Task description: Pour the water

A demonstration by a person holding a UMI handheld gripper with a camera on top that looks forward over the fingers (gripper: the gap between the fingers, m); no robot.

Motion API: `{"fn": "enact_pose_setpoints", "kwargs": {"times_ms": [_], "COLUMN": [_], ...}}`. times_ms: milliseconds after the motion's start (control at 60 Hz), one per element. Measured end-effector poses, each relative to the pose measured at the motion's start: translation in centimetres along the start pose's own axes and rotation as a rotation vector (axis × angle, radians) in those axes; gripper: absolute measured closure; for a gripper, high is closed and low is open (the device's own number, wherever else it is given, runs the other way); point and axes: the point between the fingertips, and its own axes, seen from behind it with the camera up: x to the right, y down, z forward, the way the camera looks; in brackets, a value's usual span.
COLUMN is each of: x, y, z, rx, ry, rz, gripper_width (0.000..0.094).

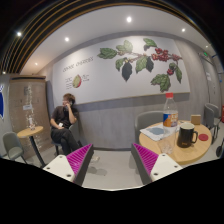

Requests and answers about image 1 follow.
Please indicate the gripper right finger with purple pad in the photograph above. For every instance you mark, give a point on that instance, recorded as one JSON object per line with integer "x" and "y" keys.
{"x": 152, "y": 166}

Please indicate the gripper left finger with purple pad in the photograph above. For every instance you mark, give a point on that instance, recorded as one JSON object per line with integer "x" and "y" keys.
{"x": 72, "y": 167}

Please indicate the clear plastic water bottle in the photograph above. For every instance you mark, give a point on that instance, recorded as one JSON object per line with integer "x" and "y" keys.
{"x": 170, "y": 115}

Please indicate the clear glass cup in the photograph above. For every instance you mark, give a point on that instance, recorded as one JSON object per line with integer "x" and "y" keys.
{"x": 167, "y": 144}

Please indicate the white paper sheet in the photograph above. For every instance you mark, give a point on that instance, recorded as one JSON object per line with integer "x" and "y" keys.
{"x": 159, "y": 132}

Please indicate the round wooden table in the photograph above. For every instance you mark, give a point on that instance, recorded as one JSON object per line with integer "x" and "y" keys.
{"x": 182, "y": 156}

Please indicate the black mug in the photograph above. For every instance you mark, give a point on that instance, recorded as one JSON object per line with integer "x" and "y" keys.
{"x": 187, "y": 135}

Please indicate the grey armchair behind table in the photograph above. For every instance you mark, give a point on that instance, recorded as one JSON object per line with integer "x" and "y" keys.
{"x": 146, "y": 119}

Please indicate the seated person in black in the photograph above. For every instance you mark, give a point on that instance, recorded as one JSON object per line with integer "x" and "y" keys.
{"x": 62, "y": 118}

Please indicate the small round side table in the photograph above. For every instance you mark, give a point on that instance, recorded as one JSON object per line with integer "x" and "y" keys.
{"x": 28, "y": 133}

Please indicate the item on side table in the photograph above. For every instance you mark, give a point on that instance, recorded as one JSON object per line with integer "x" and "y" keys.
{"x": 31, "y": 123}

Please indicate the red round coaster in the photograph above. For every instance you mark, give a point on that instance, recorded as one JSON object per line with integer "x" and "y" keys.
{"x": 203, "y": 137}

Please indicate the small wooden box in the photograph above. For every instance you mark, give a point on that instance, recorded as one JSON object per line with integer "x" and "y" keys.
{"x": 196, "y": 119}

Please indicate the green-grey chair at left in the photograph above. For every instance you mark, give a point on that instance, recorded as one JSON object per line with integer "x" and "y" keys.
{"x": 12, "y": 146}

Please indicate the grey chair at right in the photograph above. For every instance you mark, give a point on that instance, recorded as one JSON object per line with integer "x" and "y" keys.
{"x": 212, "y": 119}

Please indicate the wooden slatted wall panel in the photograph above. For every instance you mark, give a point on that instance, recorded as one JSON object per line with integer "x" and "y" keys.
{"x": 27, "y": 100}

